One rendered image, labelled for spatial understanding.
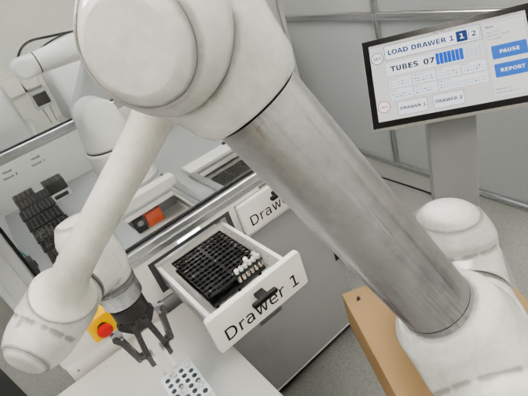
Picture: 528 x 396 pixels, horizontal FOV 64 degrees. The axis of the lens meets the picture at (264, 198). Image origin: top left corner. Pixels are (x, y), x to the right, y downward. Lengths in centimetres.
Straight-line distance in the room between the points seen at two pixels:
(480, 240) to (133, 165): 55
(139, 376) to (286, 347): 73
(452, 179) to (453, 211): 98
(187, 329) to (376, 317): 55
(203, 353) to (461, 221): 74
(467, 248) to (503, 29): 99
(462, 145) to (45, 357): 143
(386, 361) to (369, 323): 10
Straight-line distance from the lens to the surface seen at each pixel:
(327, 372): 199
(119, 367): 130
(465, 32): 160
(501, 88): 155
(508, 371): 64
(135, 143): 65
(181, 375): 113
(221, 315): 102
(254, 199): 136
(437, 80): 154
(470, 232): 75
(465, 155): 172
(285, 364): 185
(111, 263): 85
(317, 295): 177
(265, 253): 119
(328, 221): 46
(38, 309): 74
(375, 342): 94
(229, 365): 114
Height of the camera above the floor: 161
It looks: 31 degrees down
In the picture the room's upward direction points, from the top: 19 degrees counter-clockwise
